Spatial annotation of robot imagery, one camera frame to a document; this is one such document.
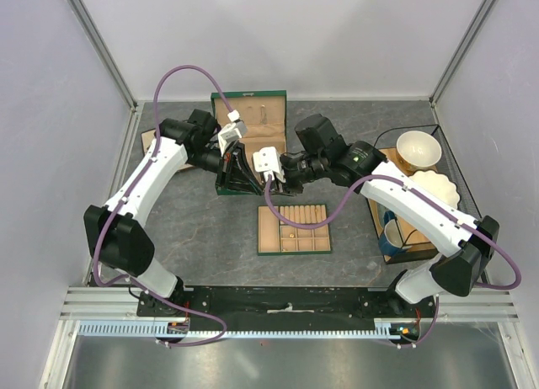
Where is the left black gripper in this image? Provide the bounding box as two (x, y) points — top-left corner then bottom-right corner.
(186, 141), (264, 196)

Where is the green jewelry tray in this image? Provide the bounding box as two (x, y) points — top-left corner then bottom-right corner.
(257, 204), (332, 256)

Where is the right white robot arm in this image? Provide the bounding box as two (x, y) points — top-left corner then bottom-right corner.
(280, 114), (499, 317)

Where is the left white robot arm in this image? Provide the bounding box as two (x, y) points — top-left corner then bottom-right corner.
(83, 109), (262, 316)

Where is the green jewelry box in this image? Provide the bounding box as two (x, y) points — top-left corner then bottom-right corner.
(211, 90), (287, 194)

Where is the floral square ceramic plate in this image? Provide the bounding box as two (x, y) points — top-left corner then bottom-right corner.
(141, 129), (193, 172)

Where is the blue mug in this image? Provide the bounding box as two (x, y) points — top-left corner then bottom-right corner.
(378, 210), (411, 258)

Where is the yellow ceramic bowl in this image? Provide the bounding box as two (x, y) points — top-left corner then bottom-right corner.
(396, 131), (442, 173)

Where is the white scalloped plate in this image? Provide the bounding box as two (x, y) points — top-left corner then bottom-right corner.
(410, 170), (461, 209)

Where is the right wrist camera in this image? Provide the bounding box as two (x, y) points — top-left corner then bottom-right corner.
(253, 147), (286, 183)

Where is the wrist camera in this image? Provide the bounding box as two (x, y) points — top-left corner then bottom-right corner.
(253, 147), (286, 183)
(217, 110), (248, 156)

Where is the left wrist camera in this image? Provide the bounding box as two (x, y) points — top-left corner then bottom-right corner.
(217, 110), (248, 156)

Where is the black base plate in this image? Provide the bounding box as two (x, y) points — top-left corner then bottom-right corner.
(136, 283), (439, 333)

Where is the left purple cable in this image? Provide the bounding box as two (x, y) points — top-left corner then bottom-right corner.
(92, 64), (241, 349)

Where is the grey cable duct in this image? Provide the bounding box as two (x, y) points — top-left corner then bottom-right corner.
(77, 320), (412, 339)

